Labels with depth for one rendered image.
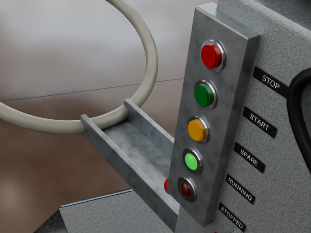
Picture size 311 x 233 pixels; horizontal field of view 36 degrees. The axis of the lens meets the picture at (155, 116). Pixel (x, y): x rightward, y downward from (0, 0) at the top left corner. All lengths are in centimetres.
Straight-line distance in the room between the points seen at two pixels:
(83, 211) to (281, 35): 82
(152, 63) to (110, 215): 38
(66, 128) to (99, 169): 148
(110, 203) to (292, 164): 76
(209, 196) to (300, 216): 13
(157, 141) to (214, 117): 47
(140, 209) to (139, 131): 24
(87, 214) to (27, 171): 132
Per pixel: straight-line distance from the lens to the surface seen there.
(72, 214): 119
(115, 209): 120
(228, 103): 52
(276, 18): 48
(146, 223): 118
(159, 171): 96
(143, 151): 100
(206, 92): 54
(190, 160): 60
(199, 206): 64
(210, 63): 51
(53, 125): 100
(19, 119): 100
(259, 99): 52
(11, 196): 238
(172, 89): 308
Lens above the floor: 173
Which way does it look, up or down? 38 degrees down
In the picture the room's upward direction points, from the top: 7 degrees clockwise
